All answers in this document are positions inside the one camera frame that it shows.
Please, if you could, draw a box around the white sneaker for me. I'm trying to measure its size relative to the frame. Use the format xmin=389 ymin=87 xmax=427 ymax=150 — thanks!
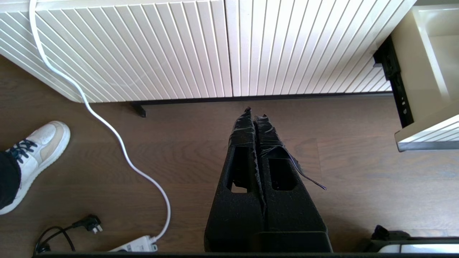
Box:
xmin=0 ymin=121 xmax=71 ymax=215

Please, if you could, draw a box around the cream ribbed curved side panel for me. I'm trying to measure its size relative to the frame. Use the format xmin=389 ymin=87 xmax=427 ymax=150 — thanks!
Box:
xmin=0 ymin=0 xmax=233 ymax=104

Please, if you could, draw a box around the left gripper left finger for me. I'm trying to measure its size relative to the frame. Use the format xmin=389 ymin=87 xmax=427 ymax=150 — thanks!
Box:
xmin=204 ymin=106 xmax=266 ymax=252

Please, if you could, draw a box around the thick white power cable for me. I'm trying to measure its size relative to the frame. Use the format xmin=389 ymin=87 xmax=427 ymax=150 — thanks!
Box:
xmin=29 ymin=0 xmax=171 ymax=244

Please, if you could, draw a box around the cream tv cabinet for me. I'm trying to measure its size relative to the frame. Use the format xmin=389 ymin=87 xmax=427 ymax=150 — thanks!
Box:
xmin=0 ymin=0 xmax=418 ymax=119

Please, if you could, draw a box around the white floor power strip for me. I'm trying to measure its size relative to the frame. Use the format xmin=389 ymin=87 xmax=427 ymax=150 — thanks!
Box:
xmin=108 ymin=235 xmax=158 ymax=253

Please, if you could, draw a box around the dark trouser leg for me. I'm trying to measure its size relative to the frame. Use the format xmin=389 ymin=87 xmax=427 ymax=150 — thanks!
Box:
xmin=0 ymin=150 xmax=22 ymax=210

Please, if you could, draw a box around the black drawer slide rail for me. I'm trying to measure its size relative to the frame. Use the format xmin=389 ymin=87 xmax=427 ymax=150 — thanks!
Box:
xmin=373 ymin=36 xmax=415 ymax=129

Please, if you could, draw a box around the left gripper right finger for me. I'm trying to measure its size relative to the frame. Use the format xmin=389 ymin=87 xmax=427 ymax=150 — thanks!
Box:
xmin=254 ymin=114 xmax=328 ymax=233

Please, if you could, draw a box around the grey black robot chassis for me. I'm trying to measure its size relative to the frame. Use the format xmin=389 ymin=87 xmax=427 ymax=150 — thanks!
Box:
xmin=362 ymin=225 xmax=459 ymax=253

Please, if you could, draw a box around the cream ribbed drawer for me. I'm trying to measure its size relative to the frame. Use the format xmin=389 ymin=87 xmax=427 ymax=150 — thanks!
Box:
xmin=390 ymin=4 xmax=459 ymax=152

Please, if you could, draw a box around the cream ribbed cabinet door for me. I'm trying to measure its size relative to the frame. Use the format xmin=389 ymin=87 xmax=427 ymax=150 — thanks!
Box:
xmin=225 ymin=0 xmax=416 ymax=98

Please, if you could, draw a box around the black plug with cable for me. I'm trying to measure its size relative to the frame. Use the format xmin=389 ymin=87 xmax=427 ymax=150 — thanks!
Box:
xmin=33 ymin=214 xmax=104 ymax=255

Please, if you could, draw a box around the black cabinet leg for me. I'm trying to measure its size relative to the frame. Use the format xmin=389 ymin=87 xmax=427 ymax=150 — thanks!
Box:
xmin=130 ymin=102 xmax=147 ymax=118

